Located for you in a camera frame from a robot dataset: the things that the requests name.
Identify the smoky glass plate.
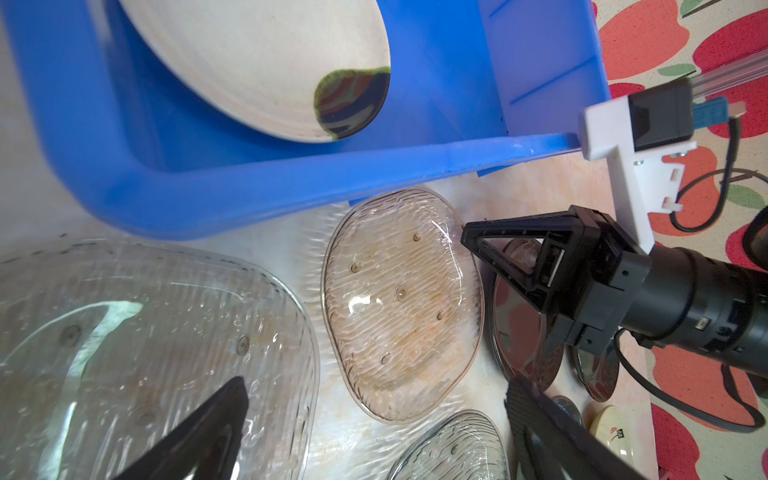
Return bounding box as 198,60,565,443
320,187,485,425

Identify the cream yellow plate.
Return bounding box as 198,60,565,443
589,405,636,468

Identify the black plate left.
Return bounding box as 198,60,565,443
488,275,565,391

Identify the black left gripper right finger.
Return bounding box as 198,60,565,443
505,377,642,479

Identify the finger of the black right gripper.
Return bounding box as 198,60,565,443
461,208,585,312

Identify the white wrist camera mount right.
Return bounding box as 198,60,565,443
578,76,748,256

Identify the blue plastic bin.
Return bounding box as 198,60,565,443
1,1,610,240

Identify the black plate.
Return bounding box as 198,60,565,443
488,275,565,391
568,344,620,403

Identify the white plate with dark glaze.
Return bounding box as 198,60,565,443
121,1,391,143

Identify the blue patterned plate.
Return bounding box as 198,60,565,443
551,395,585,427

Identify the clear textured glass plate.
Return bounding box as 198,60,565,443
388,409,511,479

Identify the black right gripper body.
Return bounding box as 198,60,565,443
539,215,651,355

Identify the black plate right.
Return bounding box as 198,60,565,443
568,344,620,403

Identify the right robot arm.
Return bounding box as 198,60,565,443
461,206,767,378

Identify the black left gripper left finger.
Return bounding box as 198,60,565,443
117,376,249,479

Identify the aluminium frame post right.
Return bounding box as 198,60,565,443
690,49,768,101

